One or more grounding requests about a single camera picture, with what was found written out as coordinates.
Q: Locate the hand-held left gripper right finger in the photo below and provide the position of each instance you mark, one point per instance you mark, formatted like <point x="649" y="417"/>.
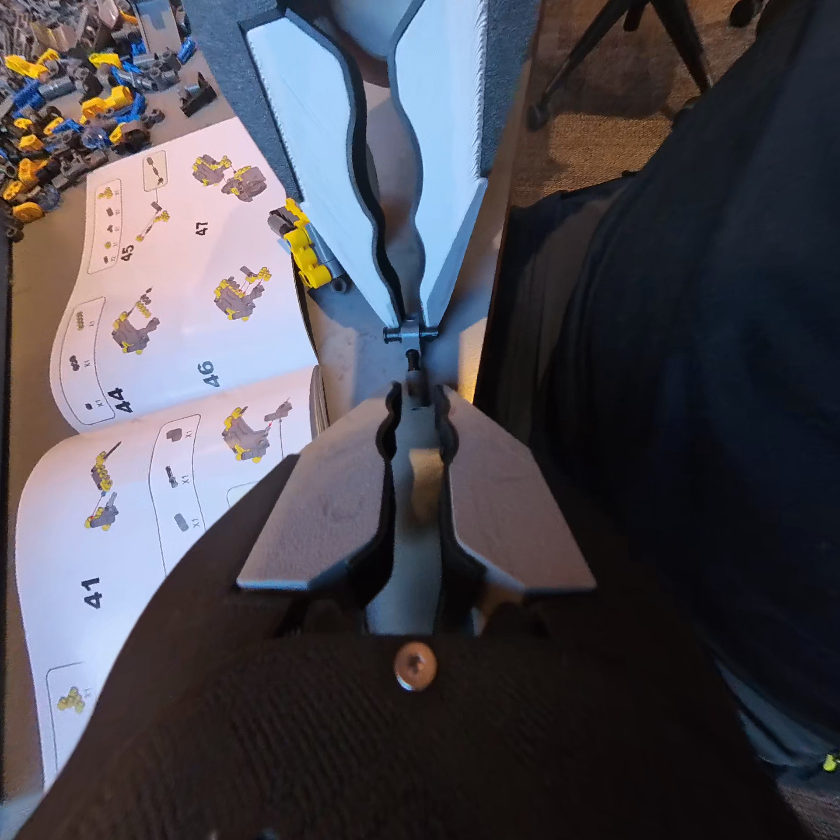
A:
<point x="512" y="518"/>

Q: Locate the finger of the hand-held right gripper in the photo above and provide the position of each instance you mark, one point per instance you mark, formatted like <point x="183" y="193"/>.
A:
<point x="446" y="131"/>
<point x="315" y="118"/>

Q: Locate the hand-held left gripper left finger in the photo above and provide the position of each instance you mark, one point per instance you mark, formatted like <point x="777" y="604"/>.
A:
<point x="328" y="512"/>

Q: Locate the grey yellow brick subassembly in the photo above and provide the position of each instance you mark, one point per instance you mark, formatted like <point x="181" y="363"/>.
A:
<point x="302" y="239"/>

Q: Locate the black angled connector piece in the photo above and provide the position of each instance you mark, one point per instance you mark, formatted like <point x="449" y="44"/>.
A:
<point x="197" y="95"/>

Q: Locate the black office chair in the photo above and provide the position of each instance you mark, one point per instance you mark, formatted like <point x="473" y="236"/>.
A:
<point x="689" y="39"/>

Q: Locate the grey curved panel piece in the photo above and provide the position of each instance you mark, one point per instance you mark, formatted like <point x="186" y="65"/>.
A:
<point x="157" y="13"/>

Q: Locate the white building instruction booklet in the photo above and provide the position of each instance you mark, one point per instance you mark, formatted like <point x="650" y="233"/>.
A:
<point x="164" y="394"/>

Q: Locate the pile of loose building bricks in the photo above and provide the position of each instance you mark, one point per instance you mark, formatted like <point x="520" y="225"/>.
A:
<point x="39" y="131"/>

